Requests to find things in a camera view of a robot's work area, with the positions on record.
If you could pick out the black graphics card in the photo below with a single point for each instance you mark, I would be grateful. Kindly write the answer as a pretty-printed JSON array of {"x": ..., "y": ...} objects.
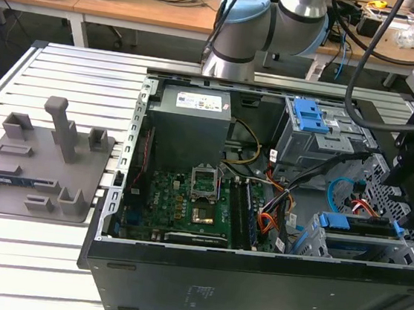
[{"x": 193, "y": 239}]

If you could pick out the grey power supply unit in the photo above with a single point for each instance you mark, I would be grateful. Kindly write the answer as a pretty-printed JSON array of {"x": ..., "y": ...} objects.
[{"x": 186, "y": 137}]

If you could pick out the black RAM slot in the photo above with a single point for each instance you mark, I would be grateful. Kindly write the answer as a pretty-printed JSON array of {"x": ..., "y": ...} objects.
[{"x": 236, "y": 210}]

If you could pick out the wooden desk white legs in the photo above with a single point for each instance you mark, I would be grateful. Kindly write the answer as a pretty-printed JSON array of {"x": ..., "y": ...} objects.
[{"x": 115, "y": 8}]

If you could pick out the green motherboard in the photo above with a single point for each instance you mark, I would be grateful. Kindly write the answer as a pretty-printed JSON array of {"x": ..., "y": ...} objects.
[{"x": 164, "y": 202}]

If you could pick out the black PC case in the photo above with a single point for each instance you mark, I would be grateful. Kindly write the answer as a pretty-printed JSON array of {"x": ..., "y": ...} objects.
[{"x": 214, "y": 287}]

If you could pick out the grey drive cage blue latch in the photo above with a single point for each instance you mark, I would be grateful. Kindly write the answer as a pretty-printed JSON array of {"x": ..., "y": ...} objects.
[{"x": 304, "y": 151}]

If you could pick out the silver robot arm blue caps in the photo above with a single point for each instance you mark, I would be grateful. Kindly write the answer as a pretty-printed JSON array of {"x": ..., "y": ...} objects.
[{"x": 240, "y": 28}]

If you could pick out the CPU socket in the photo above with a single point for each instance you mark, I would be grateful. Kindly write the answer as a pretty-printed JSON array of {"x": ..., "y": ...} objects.
[{"x": 204, "y": 184}]

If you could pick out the wooden desk with clutter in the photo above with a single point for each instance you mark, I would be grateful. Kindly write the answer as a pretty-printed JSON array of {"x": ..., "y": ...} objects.
[{"x": 389, "y": 63}]

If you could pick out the RAM stick in slot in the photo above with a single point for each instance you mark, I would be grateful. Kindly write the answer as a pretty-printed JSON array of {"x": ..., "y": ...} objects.
[{"x": 251, "y": 212}]

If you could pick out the small black box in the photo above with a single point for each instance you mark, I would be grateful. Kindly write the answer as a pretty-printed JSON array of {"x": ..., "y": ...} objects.
[{"x": 367, "y": 26}]

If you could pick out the brown chipset chip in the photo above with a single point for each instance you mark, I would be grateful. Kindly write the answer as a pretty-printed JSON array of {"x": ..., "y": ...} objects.
[{"x": 203, "y": 215}]

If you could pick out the grey perforated disk bay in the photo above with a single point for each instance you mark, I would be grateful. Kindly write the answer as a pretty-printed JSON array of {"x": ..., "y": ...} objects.
[{"x": 376, "y": 178}]

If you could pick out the hard disk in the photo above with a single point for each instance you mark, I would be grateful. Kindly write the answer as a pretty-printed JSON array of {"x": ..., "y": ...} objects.
[{"x": 336, "y": 221}]

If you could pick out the grey parts rack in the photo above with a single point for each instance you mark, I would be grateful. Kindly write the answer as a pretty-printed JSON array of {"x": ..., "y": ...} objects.
[{"x": 39, "y": 184}]

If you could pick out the RAM stick blue label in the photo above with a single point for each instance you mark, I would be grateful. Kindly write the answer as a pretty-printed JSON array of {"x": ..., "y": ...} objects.
[{"x": 9, "y": 179}]

